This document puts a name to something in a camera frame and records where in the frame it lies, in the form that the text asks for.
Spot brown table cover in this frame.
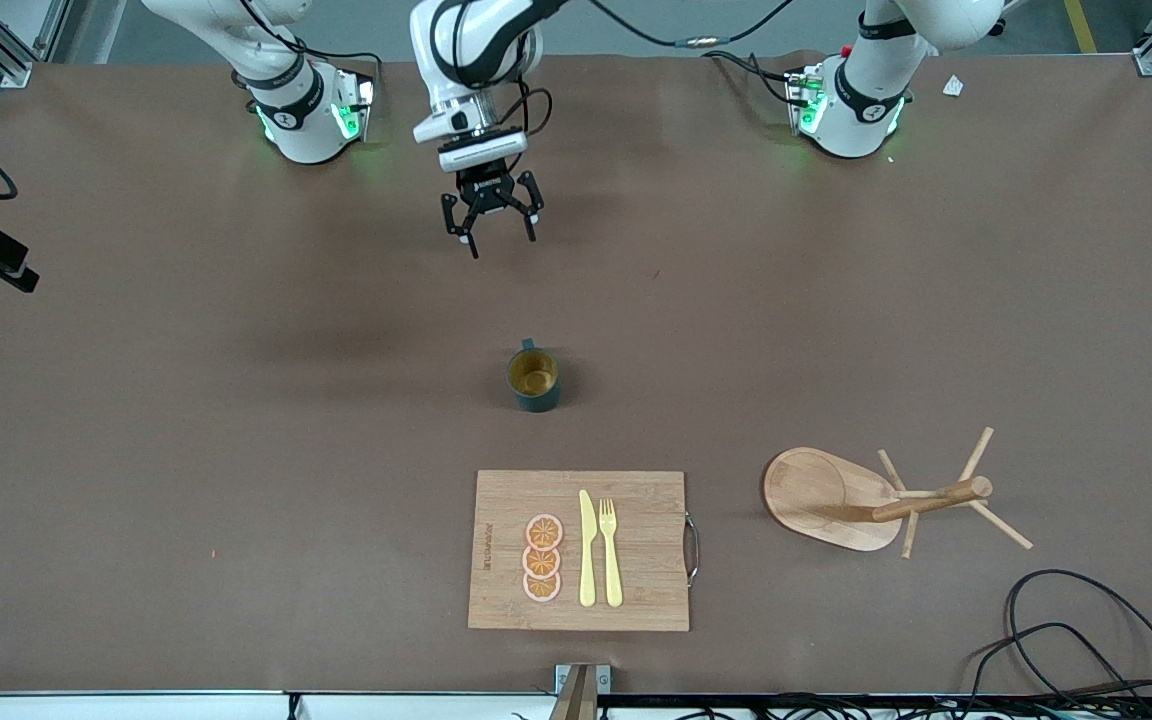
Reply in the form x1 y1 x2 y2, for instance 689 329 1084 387
0 50 1152 698

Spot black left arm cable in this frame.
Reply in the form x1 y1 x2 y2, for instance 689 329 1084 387
511 0 797 141

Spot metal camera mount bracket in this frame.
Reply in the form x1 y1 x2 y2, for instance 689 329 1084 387
548 663 612 720

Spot wooden cutting board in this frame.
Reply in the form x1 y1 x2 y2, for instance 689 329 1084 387
467 470 701 633

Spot dark green cup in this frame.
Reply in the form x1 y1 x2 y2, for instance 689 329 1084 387
506 338 563 414

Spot black looped cable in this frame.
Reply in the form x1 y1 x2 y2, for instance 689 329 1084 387
966 622 1152 720
1006 569 1152 706

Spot black base cable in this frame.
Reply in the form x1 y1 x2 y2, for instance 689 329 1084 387
702 50 802 106
236 0 384 101

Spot black left base cable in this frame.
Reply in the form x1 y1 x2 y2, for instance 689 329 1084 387
702 50 802 106

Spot black right base cable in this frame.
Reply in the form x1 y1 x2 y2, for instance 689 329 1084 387
236 0 384 101

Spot wooden cup stand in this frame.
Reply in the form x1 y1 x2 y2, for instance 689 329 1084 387
762 427 1034 560

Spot yellow toy fork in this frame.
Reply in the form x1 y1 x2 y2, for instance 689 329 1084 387
598 497 625 608

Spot black cable along table edge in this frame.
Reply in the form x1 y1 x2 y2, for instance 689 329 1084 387
596 693 1152 720

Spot yellow toy knife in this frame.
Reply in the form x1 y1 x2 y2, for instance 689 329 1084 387
578 489 599 608

